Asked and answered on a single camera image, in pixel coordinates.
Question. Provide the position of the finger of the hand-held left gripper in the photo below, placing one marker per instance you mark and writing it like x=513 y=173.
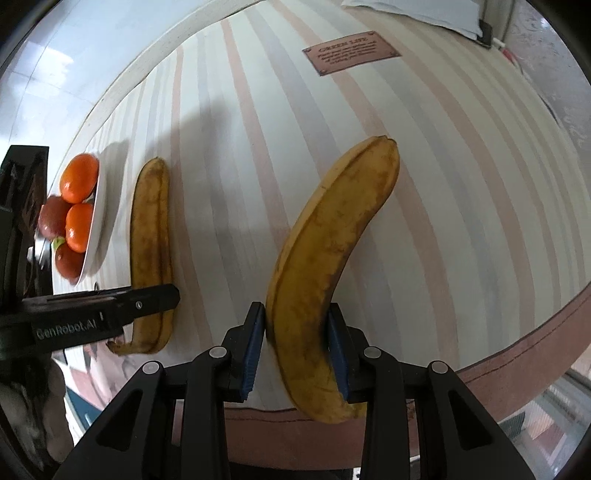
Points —
x=138 y=302

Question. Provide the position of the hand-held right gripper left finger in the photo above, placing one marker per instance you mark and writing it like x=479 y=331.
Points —
x=251 y=346

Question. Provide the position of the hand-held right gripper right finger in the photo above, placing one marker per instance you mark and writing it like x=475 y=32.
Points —
x=339 y=355

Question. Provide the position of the brown pear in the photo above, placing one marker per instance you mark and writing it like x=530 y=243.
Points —
x=50 y=214

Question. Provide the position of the green apple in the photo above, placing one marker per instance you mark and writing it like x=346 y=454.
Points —
x=58 y=242

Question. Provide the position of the orange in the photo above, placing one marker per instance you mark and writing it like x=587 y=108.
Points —
x=81 y=177
x=79 y=227

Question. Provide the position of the dark red round fruit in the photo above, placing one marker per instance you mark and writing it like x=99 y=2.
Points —
x=68 y=263

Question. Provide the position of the white round plate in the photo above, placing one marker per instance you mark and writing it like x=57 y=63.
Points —
x=94 y=230

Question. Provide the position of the brown spotted banana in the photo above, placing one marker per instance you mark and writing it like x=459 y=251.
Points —
x=147 y=221

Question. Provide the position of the yellow banana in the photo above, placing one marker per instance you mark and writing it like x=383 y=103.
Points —
x=332 y=230

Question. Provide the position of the person's left forearm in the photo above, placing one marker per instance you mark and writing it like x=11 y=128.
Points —
x=27 y=406

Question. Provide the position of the blue kitchen cabinet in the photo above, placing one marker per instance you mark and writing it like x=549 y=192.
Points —
x=78 y=406

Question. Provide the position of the striped cat print tablecloth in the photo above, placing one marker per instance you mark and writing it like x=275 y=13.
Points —
x=415 y=184

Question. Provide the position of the white paper sheet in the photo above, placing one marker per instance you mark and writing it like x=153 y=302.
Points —
x=415 y=14

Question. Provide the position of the small black device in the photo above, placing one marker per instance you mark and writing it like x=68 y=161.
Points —
x=486 y=33

